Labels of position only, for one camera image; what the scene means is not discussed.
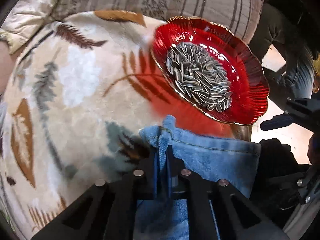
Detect blue denim jeans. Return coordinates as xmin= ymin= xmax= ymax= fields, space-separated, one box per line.
xmin=133 ymin=115 xmax=261 ymax=239

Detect red glass plate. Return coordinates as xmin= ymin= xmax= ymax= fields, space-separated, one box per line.
xmin=151 ymin=16 xmax=269 ymax=126

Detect person black trousers leg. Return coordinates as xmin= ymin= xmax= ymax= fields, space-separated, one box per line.
xmin=248 ymin=0 xmax=320 ymax=230

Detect sunflower seeds pile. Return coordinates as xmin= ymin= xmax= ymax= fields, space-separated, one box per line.
xmin=165 ymin=42 xmax=232 ymax=113

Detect striped brown bed sheet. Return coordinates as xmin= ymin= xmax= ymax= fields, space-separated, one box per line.
xmin=52 ymin=0 xmax=264 ymax=43

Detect leaf pattern fleece blanket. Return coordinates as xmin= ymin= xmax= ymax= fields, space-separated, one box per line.
xmin=0 ymin=10 xmax=253 ymax=240

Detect pink mattress sheet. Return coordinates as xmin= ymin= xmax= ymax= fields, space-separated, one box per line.
xmin=0 ymin=41 xmax=15 ymax=94

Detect cream satin pillow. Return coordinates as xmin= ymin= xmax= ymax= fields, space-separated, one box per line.
xmin=1 ymin=0 xmax=67 ymax=55

